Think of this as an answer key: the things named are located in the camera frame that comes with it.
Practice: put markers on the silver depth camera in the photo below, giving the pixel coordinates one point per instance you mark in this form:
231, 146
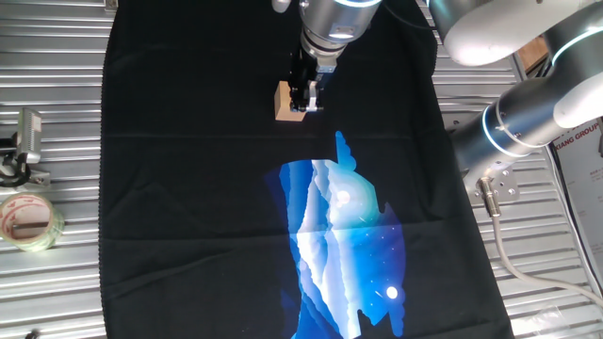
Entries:
29, 136

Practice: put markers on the small wooden block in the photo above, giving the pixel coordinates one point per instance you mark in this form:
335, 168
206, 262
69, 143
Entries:
281, 106

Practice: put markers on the grey camera mount plate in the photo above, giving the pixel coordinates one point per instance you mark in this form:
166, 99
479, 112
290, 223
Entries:
280, 4

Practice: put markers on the black cloth with blue print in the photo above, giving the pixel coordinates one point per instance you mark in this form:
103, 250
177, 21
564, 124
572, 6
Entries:
188, 188

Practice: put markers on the clear tape roll red print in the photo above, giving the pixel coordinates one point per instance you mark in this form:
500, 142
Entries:
56, 226

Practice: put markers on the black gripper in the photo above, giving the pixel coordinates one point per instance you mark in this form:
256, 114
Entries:
301, 68

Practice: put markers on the small black knob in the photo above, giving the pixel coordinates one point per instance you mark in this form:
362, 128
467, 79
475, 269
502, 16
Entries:
33, 335

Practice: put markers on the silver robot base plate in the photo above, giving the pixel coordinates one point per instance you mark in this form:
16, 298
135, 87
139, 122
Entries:
509, 190

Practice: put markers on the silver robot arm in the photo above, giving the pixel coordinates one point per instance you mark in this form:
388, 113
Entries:
527, 108

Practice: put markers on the clear plastic bag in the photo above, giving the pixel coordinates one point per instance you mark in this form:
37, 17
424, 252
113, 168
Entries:
542, 320

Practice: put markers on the camera stand with clamp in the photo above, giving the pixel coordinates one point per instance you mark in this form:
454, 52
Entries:
37, 178

